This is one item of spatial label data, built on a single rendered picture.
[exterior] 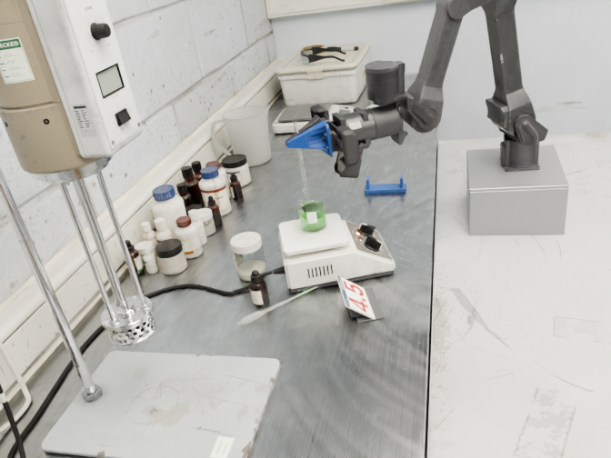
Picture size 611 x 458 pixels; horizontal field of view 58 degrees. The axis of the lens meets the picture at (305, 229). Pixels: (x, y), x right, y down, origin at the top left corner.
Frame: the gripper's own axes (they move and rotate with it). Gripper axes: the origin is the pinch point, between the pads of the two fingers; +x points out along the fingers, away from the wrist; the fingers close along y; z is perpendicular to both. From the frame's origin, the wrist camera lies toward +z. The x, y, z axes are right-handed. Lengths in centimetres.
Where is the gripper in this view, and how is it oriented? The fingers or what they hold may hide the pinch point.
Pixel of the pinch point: (305, 140)
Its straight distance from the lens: 97.7
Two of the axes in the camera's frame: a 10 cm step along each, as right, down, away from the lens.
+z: 1.5, 8.7, 4.8
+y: -2.8, -4.3, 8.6
